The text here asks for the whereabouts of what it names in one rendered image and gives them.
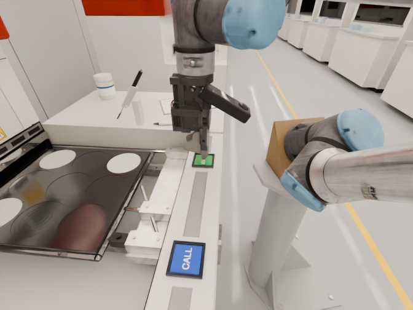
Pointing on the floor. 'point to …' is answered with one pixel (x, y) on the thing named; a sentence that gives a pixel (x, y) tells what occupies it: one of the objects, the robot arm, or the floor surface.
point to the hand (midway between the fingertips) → (206, 155)
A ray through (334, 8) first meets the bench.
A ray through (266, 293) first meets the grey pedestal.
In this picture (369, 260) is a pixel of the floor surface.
